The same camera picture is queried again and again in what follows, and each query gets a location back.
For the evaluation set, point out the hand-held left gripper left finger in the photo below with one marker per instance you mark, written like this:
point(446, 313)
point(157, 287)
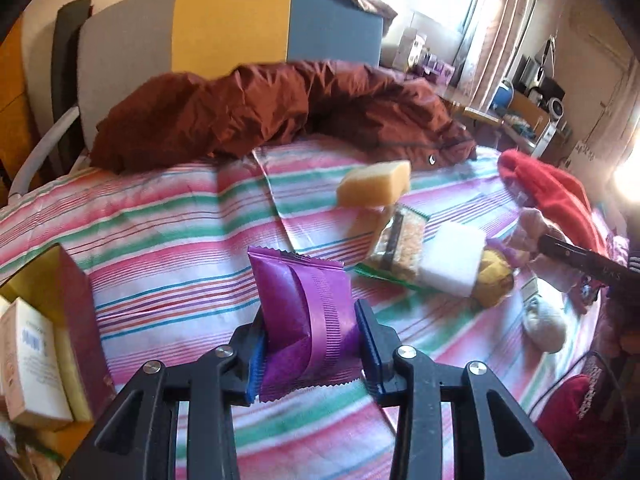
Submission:
point(255, 370)

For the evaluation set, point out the maroon puffer jacket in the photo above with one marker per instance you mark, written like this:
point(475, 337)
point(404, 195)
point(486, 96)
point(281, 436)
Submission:
point(260, 110)

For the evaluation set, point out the pink curtain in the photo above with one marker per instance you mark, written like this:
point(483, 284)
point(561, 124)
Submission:
point(495, 25)

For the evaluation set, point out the bright red cloth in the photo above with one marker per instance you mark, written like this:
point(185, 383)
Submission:
point(555, 195)

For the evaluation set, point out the orange and white snack bag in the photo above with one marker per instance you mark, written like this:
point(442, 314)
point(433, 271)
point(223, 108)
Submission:
point(27, 455)

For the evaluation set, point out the cream sock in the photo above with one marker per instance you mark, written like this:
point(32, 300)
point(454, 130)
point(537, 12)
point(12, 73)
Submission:
point(545, 322)

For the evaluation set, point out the green cracker packet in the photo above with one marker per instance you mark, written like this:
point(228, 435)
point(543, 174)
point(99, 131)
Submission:
point(400, 255)

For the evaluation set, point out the yellow sponge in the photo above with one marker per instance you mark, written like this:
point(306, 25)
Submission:
point(375, 185)
point(75, 385)

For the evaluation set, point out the pink sock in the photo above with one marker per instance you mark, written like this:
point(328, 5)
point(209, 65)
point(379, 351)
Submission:
point(532, 230)

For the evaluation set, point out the purple foil packet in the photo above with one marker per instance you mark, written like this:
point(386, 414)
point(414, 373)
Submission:
point(305, 320)

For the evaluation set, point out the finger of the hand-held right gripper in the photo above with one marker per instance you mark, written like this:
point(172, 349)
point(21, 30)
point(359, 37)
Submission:
point(580, 260)

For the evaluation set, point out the yellow fuzzy sock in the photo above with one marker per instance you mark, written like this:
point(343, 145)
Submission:
point(492, 280)

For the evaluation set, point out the maroon box with gold inside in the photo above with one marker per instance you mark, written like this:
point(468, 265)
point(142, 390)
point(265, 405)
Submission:
point(75, 290)

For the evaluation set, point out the wooden wardrobe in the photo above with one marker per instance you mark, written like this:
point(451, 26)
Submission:
point(20, 110)

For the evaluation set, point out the grey yellow blue chair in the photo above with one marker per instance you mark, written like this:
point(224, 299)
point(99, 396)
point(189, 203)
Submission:
point(225, 25)

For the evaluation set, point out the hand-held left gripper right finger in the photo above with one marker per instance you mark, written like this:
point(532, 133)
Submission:
point(372, 360)

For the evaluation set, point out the white sponge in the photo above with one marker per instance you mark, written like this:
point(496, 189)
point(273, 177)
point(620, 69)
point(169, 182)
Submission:
point(450, 260)

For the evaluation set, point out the striped tablecloth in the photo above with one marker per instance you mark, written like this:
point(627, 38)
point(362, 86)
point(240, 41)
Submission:
point(175, 230)

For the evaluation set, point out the blue container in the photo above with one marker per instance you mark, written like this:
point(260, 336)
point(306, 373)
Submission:
point(502, 95)

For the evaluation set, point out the white carton box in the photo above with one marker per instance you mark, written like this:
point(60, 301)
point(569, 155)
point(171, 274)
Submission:
point(32, 360)

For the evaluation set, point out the wooden side desk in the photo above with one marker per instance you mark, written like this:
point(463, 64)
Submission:
point(520, 120)

